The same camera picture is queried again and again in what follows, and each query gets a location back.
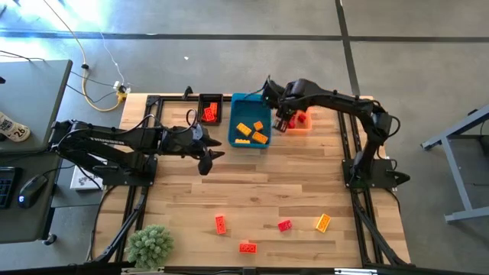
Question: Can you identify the thin white cable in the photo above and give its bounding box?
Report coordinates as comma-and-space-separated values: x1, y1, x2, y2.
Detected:
99, 31, 127, 86

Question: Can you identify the grey metal table frame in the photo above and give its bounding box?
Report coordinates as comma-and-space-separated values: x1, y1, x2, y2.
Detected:
420, 103, 489, 224

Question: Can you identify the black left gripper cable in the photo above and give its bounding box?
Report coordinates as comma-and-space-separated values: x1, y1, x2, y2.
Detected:
125, 108, 199, 135

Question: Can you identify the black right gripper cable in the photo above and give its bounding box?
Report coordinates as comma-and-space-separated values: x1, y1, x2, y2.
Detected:
244, 86, 270, 99

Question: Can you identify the green artificial plant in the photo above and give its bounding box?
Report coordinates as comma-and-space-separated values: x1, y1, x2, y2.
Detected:
124, 223, 175, 270

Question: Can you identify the black keyboard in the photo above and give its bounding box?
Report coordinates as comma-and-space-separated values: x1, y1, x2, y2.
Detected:
0, 167, 19, 210

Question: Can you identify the pink translucent plastic bin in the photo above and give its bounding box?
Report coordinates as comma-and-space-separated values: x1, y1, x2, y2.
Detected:
284, 108, 313, 136

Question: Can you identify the black aluminium table frame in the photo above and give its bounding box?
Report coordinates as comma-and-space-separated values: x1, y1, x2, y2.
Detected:
86, 94, 412, 274

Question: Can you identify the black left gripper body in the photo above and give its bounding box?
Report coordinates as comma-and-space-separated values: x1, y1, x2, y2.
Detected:
162, 125, 212, 158

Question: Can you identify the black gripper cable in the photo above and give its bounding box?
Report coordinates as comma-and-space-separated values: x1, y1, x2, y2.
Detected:
125, 108, 199, 135
244, 86, 270, 99

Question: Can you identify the yellow extension cable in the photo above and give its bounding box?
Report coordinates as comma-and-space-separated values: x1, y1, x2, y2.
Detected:
40, 0, 129, 113

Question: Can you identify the silver metal bracket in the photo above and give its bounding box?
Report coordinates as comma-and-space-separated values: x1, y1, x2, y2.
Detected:
121, 267, 165, 274
334, 267, 378, 275

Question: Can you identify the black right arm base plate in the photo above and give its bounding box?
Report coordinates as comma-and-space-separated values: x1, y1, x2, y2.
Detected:
342, 158, 412, 189

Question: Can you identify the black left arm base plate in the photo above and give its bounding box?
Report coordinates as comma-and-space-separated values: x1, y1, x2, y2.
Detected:
91, 154, 158, 187

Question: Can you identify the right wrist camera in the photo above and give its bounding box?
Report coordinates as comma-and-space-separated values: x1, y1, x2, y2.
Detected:
262, 78, 282, 104

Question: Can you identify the white printed box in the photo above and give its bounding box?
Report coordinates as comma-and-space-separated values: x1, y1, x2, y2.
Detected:
70, 164, 105, 191

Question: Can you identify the blue plastic bin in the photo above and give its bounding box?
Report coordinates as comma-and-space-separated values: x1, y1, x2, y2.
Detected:
227, 92, 274, 150

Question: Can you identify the grey desk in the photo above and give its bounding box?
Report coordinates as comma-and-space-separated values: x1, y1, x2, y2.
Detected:
0, 59, 73, 154
0, 150, 64, 244

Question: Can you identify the black plastic basket bin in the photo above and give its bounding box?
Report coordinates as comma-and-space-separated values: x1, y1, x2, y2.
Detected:
196, 93, 225, 127

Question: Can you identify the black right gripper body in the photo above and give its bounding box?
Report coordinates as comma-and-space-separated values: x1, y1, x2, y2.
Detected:
277, 91, 297, 121

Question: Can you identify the white power adapter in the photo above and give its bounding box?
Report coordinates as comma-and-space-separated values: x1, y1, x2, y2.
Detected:
112, 79, 131, 95

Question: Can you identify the black computer mouse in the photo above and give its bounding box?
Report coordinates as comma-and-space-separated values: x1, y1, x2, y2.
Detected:
17, 173, 50, 209

